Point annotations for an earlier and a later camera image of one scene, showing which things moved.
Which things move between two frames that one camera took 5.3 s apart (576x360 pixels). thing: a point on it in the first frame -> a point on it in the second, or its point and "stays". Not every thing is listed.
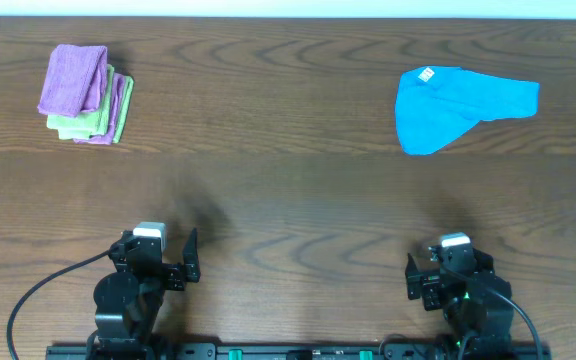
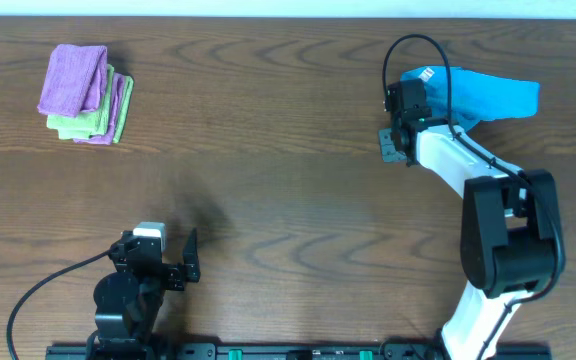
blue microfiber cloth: [436, 104] stays
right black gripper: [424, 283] -> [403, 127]
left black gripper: [174, 272] stays
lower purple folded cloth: [117, 91] stays
